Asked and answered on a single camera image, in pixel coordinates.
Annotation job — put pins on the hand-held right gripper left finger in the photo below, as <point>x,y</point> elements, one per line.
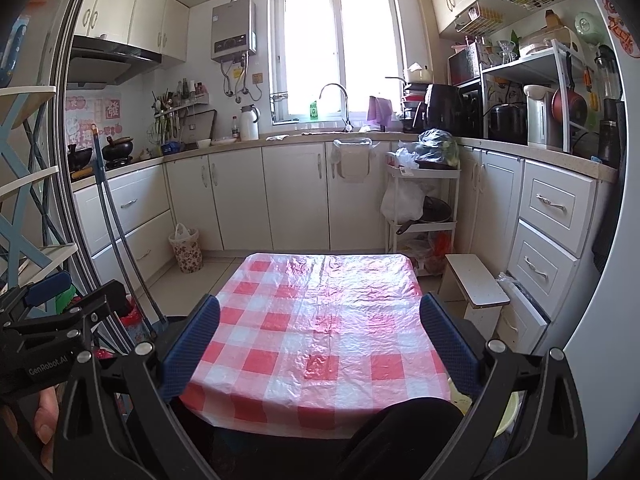
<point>192,347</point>

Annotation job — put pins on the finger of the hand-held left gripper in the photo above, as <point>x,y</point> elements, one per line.
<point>105,300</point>
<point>47,287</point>

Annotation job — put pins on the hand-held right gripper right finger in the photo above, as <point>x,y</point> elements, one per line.
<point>452,345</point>

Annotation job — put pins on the cream plastic bin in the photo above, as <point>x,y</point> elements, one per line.
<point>506,410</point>

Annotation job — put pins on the person's left hand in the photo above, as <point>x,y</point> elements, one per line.
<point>46,412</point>

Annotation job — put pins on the floral bin with red bag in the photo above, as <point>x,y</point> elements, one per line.
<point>131,318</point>

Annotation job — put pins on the white step stool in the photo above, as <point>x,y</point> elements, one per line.
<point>475,280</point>

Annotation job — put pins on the grey broom pole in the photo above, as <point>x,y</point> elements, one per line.
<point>117,230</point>

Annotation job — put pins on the cream drawer cabinet under stove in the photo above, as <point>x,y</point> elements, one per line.
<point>120,215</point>

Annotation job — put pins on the red plastic bag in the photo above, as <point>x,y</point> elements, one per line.
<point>432,255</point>

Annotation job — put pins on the floral waste basket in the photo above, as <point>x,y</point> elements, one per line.
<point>186,251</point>

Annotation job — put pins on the person's black trouser leg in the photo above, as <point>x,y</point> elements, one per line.
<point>400,440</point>

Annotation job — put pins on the pink checked tablecloth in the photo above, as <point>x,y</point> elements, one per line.
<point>320,340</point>

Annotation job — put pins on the black cooking pot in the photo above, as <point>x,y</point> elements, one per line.
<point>80,156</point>

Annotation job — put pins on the white plastic bag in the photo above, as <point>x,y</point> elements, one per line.
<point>402,203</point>

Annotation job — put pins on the cream two door base cabinet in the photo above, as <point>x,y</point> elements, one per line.
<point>495,200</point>

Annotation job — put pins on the black wok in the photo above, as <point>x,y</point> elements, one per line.
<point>118,147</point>

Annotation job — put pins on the cream panelled drawer unit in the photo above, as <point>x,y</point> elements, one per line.
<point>555,220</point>

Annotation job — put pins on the white trolley rack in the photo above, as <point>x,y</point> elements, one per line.
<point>445,175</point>

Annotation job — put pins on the white refrigerator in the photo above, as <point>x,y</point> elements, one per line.
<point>600,260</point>

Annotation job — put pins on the cream sink base cabinets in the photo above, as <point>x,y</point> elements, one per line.
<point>290,195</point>

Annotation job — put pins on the blue white storage shelf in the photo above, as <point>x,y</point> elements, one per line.
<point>25,97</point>

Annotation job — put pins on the clear plastic bag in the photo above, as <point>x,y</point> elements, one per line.
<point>407,158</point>

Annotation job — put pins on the dark bag of vegetables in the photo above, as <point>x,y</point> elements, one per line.
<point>439,147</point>

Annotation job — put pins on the white hanging door bin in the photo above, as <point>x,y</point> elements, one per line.
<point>352,161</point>

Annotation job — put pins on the red cap sauce bottle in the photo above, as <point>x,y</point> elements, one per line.
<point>234,129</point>

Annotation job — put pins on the white thermos jug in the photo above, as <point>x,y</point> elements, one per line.
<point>248,124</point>

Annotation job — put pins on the black rice cooker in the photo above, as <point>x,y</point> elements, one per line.
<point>507,122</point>

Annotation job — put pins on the black range hood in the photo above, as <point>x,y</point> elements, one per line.
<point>110,62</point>

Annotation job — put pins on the cream kitchen countertop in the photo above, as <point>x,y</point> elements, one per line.
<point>300,138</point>

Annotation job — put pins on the black toaster oven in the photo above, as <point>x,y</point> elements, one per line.
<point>472,110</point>

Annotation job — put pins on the black air fryer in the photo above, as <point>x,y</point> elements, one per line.
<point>442,107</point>

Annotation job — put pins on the stacked kitchen containers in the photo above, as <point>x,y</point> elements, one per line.
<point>412,105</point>

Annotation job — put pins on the pink cloth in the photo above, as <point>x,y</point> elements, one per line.
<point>380,110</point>

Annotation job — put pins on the white electric water boiler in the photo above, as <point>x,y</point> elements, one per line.
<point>542,116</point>

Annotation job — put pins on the green bottle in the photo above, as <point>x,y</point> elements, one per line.
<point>313,111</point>

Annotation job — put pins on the red hanging pan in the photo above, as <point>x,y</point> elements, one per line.
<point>570,106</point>

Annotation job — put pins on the black blender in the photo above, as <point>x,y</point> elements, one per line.
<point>607,107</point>

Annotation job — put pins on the chrome kitchen faucet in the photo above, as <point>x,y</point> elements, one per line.
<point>334,86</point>

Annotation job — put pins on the white countertop shelf rack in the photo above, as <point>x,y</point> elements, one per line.
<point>525,62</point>

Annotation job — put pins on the silver gas water heater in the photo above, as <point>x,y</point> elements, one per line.
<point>232,30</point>

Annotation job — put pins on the kitchen window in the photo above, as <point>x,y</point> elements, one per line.
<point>337,55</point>

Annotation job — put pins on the green round fan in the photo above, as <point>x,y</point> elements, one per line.
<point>587,28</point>

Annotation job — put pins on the red fridge sticker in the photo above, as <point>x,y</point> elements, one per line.
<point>620,30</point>

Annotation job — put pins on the grey sliding door frame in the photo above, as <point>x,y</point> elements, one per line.
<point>75,210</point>

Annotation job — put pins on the pink wall posters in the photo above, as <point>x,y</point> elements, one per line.
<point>92,117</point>

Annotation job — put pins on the wall utensil rack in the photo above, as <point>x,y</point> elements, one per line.
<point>172,110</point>

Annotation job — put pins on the cream wall cabinets by hood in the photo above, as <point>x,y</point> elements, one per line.
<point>135,15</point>

